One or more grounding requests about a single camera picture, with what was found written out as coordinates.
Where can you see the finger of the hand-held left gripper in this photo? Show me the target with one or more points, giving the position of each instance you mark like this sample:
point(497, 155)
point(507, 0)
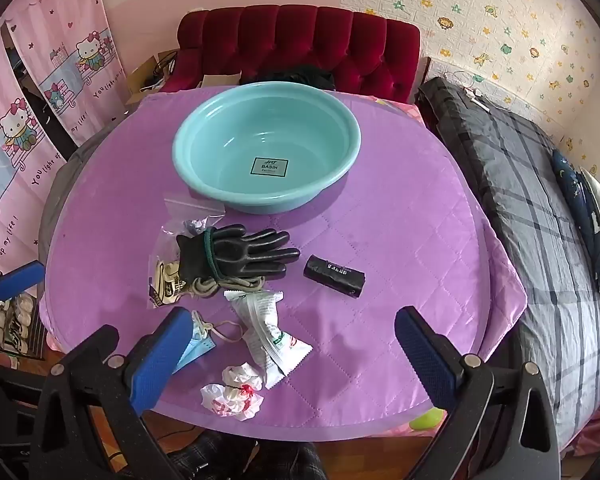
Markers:
point(19, 280)

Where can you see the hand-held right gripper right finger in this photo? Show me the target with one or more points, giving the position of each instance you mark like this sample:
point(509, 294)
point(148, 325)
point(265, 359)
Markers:
point(425, 355)

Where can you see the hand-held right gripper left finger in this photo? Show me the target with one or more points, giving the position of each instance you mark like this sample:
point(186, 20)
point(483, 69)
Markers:
point(160, 355)

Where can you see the blue face mask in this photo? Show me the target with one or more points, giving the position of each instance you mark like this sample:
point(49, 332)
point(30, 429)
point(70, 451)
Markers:
point(200, 347)

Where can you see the cream packet with black label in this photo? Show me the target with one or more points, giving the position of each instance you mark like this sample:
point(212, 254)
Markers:
point(167, 285)

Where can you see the white plastic bag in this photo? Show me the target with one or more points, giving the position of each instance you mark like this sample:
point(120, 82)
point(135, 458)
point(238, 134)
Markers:
point(230, 400)

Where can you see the white wipe packet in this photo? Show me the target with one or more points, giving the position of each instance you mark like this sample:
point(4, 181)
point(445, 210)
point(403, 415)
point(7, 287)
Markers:
point(265, 340)

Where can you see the black rubber gloves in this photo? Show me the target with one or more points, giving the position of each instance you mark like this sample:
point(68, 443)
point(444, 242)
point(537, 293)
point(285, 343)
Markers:
point(230, 250)

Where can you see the clear zip bag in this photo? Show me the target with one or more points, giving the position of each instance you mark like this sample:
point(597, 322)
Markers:
point(190, 210)

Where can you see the teal plastic basin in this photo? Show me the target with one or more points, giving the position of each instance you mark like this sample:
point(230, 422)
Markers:
point(230, 170)

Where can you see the shoe rack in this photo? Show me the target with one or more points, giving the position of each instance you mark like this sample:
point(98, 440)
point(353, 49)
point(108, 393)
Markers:
point(15, 320)

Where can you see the green ball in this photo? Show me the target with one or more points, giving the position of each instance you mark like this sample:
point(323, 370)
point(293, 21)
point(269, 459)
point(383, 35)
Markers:
point(427, 420)

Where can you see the pink cartoon curtain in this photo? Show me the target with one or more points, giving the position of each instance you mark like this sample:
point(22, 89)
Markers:
point(10, 160)
point(70, 35)

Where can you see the black trash bag roll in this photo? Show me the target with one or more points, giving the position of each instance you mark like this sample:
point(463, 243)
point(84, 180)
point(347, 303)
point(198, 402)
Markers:
point(330, 275)

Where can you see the purple quilted table cover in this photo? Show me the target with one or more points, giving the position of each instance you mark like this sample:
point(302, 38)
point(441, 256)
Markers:
point(380, 210)

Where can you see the grey plaid bed sheet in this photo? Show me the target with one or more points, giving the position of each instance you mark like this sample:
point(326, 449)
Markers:
point(530, 210)

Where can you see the navy star pillow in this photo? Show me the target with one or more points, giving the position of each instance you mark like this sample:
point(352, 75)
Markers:
point(580, 200)

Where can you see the cardboard box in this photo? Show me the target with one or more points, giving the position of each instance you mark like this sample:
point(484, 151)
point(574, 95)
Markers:
point(145, 75)
point(220, 80)

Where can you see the pink printed cloth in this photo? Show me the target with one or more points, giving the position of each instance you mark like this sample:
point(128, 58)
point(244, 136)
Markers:
point(400, 110)

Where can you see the red tufted sofa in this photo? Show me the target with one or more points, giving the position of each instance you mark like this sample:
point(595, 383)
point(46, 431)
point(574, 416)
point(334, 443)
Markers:
point(305, 40)

